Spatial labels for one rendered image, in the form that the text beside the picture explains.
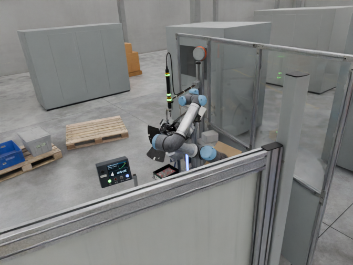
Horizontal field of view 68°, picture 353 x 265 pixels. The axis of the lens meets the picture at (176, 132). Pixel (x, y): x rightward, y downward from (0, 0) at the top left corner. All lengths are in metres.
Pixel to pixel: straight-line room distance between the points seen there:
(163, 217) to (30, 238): 0.31
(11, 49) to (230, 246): 13.83
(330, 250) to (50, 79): 7.03
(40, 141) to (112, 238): 4.49
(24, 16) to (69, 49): 6.71
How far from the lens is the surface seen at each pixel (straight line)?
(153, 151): 2.81
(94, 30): 8.08
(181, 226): 0.78
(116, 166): 2.23
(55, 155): 5.20
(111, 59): 8.30
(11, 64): 14.39
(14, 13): 14.33
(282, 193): 0.91
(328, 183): 2.29
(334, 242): 3.50
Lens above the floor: 2.37
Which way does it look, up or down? 26 degrees down
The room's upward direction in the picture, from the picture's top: 3 degrees counter-clockwise
